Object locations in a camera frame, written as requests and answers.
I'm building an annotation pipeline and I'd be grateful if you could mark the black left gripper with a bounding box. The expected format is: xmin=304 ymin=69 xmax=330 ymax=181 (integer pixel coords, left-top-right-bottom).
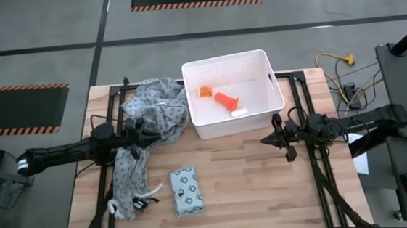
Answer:
xmin=123 ymin=115 xmax=164 ymax=162

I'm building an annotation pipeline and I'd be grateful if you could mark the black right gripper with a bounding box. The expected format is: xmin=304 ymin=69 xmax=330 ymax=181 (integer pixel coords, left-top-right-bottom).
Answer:
xmin=259 ymin=111 xmax=308 ymax=166

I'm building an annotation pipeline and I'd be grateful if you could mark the grey patterned hospital gown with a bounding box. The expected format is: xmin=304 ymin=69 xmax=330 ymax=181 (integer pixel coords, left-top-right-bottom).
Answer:
xmin=98 ymin=75 xmax=198 ymax=224

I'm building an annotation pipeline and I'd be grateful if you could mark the orange cone-shaped cup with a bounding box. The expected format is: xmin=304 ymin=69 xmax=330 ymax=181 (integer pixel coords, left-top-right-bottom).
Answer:
xmin=214 ymin=90 xmax=241 ymax=113

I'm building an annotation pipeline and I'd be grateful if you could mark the small orange block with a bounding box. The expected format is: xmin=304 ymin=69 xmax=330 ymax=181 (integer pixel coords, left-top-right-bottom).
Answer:
xmin=197 ymin=86 xmax=214 ymax=98

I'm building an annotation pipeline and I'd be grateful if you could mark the white perforated plastic basket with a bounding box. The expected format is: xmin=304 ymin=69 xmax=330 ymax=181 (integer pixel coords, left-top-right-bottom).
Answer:
xmin=179 ymin=46 xmax=289 ymax=142

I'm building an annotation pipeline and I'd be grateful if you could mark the white pouch with blue crosses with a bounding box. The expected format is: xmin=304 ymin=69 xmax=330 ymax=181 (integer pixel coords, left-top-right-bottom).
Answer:
xmin=166 ymin=164 xmax=206 ymax=219

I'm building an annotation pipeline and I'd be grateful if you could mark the small black clip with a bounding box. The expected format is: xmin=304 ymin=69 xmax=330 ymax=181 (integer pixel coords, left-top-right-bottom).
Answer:
xmin=132 ymin=194 xmax=160 ymax=212

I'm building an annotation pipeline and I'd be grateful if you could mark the white paper sheet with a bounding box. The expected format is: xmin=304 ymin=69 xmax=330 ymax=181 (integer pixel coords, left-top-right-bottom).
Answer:
xmin=346 ymin=131 xmax=371 ymax=176

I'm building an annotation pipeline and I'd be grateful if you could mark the black power strip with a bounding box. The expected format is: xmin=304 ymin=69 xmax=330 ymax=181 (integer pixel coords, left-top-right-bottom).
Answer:
xmin=342 ymin=82 xmax=363 ymax=111

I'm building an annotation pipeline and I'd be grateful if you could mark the black aluminium table frame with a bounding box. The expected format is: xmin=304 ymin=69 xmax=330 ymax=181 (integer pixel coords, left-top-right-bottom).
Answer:
xmin=55 ymin=57 xmax=376 ymax=228

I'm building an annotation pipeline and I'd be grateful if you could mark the yellow extension cord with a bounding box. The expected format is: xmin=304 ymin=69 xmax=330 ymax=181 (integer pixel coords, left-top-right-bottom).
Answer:
xmin=313 ymin=48 xmax=385 ymax=101

